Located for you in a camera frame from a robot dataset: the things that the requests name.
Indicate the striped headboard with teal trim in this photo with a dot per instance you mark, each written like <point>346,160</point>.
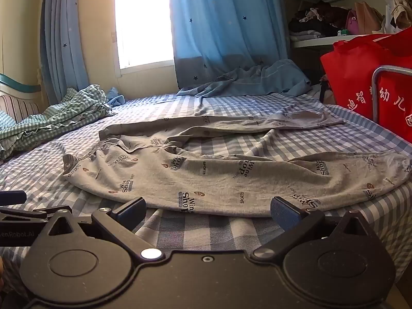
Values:
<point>16,99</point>

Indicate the small light blue cloth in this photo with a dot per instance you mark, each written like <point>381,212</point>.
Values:
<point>116,96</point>

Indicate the grey-blue blanket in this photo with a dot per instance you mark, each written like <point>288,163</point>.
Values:
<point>251,79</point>

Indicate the white shelf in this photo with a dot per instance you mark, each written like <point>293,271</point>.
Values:
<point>322,41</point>

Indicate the pink handbag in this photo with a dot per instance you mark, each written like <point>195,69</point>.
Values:
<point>363,19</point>

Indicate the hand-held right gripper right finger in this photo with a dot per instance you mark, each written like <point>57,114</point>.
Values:
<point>283,214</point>

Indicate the small green white toy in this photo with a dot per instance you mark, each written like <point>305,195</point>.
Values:
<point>343,32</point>

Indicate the grey-blue star curtain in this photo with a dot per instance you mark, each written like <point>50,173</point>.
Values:
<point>64,38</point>

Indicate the grey printed pants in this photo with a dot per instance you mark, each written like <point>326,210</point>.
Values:
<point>209,180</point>

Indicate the dark clothes pile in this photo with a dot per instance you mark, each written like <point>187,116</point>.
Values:
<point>317,16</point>

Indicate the green gingham ruffled blanket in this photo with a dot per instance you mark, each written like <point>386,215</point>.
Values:
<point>48,125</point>

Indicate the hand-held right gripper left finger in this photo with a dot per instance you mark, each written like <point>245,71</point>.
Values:
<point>133,210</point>

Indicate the window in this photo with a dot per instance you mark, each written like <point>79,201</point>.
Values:
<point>143,19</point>

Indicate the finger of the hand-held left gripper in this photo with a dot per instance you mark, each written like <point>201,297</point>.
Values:
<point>13,197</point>
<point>29,214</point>

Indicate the red fabric bag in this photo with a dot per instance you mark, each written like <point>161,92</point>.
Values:
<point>354,70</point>

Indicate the beige hanging garment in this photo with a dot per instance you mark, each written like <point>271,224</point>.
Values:
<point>402,3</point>

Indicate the metal bed rail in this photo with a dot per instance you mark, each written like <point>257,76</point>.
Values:
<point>375,87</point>

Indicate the bright blue star curtain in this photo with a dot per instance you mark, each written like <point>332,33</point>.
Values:
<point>219,22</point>

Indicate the blue white checked bed sheet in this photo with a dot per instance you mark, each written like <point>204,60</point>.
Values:
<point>273,144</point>

